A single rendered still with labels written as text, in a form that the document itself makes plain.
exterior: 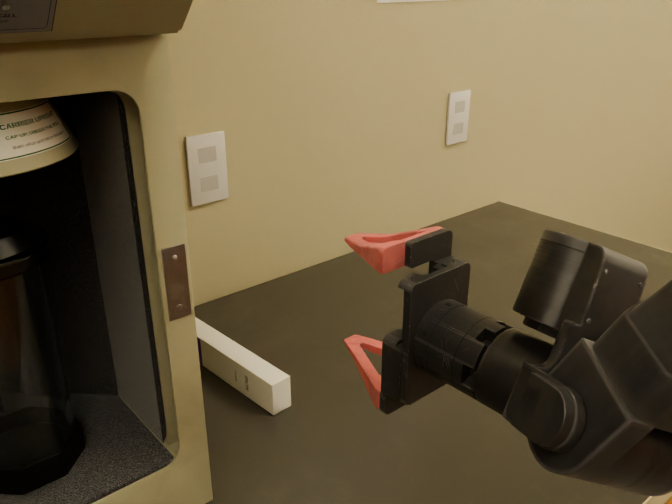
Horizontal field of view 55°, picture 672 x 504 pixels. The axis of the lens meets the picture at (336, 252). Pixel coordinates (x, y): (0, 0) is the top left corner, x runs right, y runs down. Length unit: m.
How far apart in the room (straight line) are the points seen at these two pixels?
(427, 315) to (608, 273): 0.13
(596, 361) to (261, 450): 0.50
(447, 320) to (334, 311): 0.62
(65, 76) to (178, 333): 0.24
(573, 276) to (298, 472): 0.44
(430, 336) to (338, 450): 0.35
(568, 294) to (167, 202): 0.33
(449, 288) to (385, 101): 0.86
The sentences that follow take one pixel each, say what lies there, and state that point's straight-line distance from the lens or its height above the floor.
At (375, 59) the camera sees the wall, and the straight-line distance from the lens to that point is 1.27.
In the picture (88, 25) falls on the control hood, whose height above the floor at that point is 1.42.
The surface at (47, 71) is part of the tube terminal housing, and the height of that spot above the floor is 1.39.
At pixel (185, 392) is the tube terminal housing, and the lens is 0.64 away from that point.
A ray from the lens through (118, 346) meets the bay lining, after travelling 0.72.
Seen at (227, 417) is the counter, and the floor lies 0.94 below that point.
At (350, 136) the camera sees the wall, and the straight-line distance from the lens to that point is 1.26.
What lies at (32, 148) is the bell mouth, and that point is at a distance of 0.53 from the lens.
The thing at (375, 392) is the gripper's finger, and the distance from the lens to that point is 0.52.
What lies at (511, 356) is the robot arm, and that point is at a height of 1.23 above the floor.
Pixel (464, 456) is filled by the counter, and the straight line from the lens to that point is 0.79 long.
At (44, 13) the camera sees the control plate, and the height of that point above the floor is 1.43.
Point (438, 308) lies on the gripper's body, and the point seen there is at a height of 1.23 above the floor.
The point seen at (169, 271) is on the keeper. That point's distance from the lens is 0.58.
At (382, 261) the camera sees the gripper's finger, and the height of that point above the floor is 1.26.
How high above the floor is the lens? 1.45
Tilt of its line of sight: 23 degrees down
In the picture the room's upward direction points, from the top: straight up
